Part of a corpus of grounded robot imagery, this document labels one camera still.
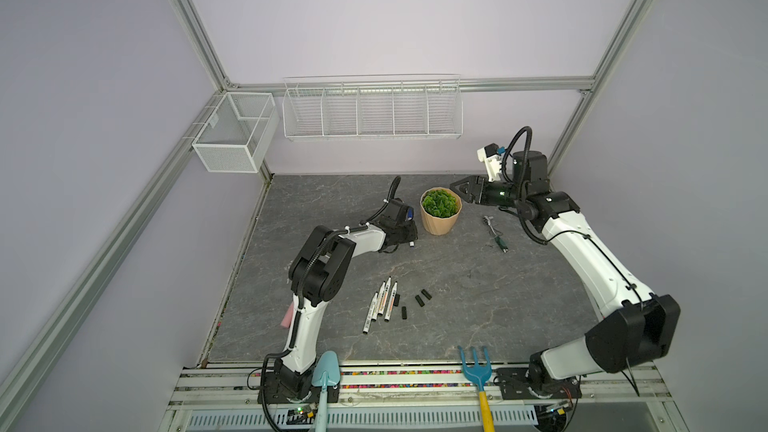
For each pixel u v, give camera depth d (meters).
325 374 0.74
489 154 0.69
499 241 1.00
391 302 0.87
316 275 0.56
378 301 0.87
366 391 0.74
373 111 1.02
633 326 0.41
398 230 0.91
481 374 0.74
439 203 0.96
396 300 0.88
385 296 0.89
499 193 0.66
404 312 0.85
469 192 0.68
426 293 0.89
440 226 0.96
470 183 0.69
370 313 0.85
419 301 0.87
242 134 1.05
